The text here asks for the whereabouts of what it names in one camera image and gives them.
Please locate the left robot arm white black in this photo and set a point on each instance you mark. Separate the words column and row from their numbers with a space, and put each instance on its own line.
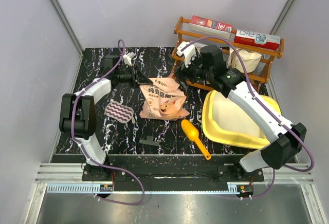
column 78, row 112

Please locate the pink cat litter bag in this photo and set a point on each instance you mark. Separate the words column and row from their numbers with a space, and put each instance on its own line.
column 163, row 100

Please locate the beige tissue pack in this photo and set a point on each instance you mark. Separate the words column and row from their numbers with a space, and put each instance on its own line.
column 249, row 58

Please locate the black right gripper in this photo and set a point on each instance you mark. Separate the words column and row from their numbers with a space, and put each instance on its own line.
column 181, row 73

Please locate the aluminium frame rail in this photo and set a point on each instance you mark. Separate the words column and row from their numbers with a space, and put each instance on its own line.
column 72, row 172

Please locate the yellow plastic litter scoop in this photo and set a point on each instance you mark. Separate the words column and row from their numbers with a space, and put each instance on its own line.
column 193, row 134

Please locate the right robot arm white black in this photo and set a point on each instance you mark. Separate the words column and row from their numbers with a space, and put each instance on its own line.
column 285, row 138

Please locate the grey metal scraper blade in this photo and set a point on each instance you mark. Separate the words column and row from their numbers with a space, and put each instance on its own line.
column 149, row 141

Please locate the red 3D toothpaste box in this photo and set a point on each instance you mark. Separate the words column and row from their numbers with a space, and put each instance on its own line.
column 210, row 27

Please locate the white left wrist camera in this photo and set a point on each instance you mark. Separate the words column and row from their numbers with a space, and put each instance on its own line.
column 127, row 58

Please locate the yellow litter box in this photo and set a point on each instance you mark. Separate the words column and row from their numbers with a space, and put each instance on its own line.
column 249, row 126

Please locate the red white R+O box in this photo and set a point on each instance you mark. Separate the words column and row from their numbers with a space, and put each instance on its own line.
column 257, row 39

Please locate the purple wavy striped sponge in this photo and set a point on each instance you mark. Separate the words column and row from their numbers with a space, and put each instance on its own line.
column 119, row 112

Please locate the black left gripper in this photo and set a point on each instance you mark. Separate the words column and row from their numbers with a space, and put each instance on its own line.
column 138, row 78

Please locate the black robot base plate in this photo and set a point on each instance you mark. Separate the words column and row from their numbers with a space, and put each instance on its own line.
column 217, row 172

